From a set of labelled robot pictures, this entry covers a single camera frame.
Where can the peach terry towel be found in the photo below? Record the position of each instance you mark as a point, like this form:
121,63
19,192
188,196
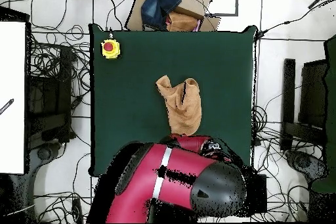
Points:
181,119

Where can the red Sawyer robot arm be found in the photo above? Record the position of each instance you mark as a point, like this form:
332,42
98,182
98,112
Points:
136,195

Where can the black flat panel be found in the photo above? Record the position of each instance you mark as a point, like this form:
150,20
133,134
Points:
312,98

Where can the dark green table cloth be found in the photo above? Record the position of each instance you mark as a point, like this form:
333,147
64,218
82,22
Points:
131,103

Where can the yellow emergency stop button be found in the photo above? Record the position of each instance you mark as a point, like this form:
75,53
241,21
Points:
110,48

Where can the crumpled orange cloth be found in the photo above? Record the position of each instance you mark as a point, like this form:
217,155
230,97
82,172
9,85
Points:
181,23

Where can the blue jeans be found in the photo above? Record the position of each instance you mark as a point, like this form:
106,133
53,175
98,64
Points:
157,6

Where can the brown cardboard box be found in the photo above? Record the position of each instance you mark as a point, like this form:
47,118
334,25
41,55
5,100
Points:
191,0

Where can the black upright bar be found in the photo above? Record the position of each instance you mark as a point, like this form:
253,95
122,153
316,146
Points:
288,90

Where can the white panel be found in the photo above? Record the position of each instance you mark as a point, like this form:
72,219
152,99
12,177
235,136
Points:
11,76

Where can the black striped bar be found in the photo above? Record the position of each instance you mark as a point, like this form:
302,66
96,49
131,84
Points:
8,104

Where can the green cloth sheet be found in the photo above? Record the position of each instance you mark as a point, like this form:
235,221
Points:
331,103

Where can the black pedestal leg with knob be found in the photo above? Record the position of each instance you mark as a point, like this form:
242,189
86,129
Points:
303,162
43,153

